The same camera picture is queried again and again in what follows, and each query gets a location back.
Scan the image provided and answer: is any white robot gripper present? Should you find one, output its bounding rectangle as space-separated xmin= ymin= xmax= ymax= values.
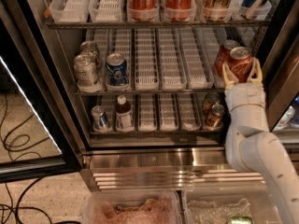
xmin=222 ymin=58 xmax=266 ymax=111

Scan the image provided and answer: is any white tray bottom centre right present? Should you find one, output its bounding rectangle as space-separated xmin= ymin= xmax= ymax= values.
xmin=178 ymin=93 xmax=201 ymax=131

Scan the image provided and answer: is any stainless steel fridge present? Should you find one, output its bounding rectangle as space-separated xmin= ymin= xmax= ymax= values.
xmin=0 ymin=0 xmax=299 ymax=193

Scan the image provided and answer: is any front silver soda can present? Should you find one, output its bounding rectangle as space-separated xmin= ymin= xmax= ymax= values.
xmin=74 ymin=54 xmax=99 ymax=88

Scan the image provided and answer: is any right clear plastic bin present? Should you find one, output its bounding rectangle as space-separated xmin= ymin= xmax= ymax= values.
xmin=181 ymin=182 xmax=282 ymax=224

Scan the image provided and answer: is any black floor cable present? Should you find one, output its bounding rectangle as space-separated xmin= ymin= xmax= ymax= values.
xmin=0 ymin=91 xmax=82 ymax=224

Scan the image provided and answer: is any white tray middle centre right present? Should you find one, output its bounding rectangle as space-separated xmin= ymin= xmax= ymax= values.
xmin=178 ymin=28 xmax=213 ymax=89

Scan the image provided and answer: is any blue pepsi can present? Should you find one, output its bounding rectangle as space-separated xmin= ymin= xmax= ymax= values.
xmin=106 ymin=52 xmax=128 ymax=86

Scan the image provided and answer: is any rear gold can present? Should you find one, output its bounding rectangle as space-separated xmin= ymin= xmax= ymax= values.
xmin=202 ymin=92 xmax=221 ymax=115

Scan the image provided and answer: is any clear plastic bin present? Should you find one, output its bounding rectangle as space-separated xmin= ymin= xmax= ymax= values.
xmin=181 ymin=182 xmax=282 ymax=224
xmin=81 ymin=189 xmax=182 ymax=224

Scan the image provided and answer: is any red coke can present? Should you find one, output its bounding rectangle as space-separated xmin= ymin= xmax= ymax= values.
xmin=214 ymin=39 xmax=240 ymax=77
xmin=229 ymin=47 xmax=252 ymax=83

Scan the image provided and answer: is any white tray top far left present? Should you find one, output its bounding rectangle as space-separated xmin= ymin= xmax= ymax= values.
xmin=50 ymin=0 xmax=90 ymax=23

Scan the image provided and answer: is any open glass fridge door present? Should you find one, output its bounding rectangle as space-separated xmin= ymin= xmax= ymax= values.
xmin=0 ymin=4 xmax=80 ymax=183

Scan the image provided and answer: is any small blue silver can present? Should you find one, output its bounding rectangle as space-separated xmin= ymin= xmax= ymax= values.
xmin=91 ymin=105 xmax=109 ymax=131

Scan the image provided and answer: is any brown bottle white cap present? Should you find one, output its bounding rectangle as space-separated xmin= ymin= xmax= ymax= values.
xmin=115 ymin=95 xmax=133 ymax=130

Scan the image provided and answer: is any front gold can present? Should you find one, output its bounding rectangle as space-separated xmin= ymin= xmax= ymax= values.
xmin=205 ymin=104 xmax=225 ymax=128

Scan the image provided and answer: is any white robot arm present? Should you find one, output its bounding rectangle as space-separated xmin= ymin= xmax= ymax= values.
xmin=222 ymin=59 xmax=299 ymax=224

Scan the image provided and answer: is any rear silver soda can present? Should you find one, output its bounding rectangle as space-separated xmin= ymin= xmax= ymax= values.
xmin=80 ymin=40 xmax=99 ymax=65

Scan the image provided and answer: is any white tray middle centre left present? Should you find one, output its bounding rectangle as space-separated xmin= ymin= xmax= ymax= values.
xmin=135 ymin=29 xmax=159 ymax=91

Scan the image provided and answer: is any green can in bin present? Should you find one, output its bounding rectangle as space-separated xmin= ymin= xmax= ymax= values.
xmin=229 ymin=217 xmax=253 ymax=224

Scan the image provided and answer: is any white tray bottom centre left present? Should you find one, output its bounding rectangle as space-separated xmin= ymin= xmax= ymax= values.
xmin=138 ymin=94 xmax=157 ymax=132

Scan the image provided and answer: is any left clear plastic bin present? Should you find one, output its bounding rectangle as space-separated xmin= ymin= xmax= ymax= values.
xmin=81 ymin=189 xmax=182 ymax=224

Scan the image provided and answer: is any white tray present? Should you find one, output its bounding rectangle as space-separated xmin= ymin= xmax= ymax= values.
xmin=178 ymin=28 xmax=213 ymax=89
xmin=159 ymin=93 xmax=178 ymax=132
xmin=178 ymin=93 xmax=201 ymax=131
xmin=157 ymin=29 xmax=187 ymax=91
xmin=88 ymin=0 xmax=124 ymax=22
xmin=135 ymin=29 xmax=159 ymax=91
xmin=138 ymin=94 xmax=157 ymax=132
xmin=50 ymin=0 xmax=90 ymax=23

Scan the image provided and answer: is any silver soda can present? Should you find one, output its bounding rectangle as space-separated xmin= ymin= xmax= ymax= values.
xmin=80 ymin=40 xmax=99 ymax=65
xmin=74 ymin=54 xmax=99 ymax=88

